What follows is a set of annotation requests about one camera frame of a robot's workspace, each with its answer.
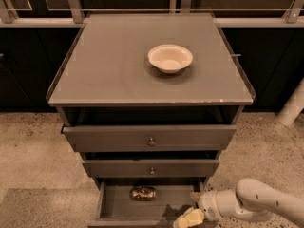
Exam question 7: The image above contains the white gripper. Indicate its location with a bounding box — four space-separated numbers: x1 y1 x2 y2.
173 191 219 228

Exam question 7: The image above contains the orange soda can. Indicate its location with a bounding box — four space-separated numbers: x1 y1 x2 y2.
129 187 156 201

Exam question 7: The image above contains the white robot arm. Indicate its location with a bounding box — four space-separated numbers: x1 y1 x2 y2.
173 178 304 228

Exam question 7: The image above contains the middle grey drawer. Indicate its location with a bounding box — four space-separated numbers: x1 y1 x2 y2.
83 159 219 178

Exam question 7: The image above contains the grey drawer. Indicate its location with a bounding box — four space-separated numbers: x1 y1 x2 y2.
83 159 219 178
63 124 236 152
87 180 203 228

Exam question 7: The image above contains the bottom grey drawer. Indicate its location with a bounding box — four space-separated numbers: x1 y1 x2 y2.
87 180 203 228

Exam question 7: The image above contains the top grey drawer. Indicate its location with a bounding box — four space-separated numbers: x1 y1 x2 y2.
63 124 236 152

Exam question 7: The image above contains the grey drawer cabinet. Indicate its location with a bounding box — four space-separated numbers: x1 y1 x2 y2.
46 12 257 228

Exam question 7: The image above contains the white pipe leg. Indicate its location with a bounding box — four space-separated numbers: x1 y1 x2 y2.
277 78 304 126

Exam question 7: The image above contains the white paper bowl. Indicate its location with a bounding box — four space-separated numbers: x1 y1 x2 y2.
148 45 193 74

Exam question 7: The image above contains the metal railing frame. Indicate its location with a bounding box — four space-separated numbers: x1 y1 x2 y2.
0 0 304 28

